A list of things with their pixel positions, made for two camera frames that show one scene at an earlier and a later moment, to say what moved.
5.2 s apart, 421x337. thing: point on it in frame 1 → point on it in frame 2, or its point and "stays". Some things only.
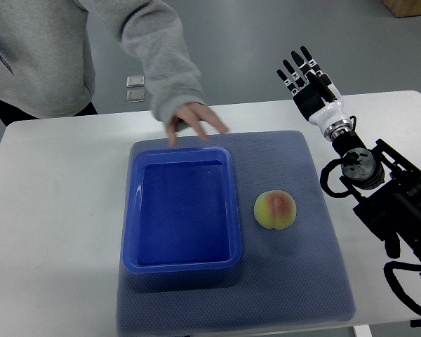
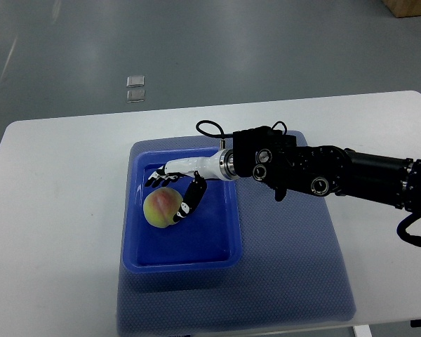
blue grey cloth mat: (292, 275) stays
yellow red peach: (275, 209) → (161, 205)
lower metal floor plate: (135, 95) stays
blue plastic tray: (181, 212) stays
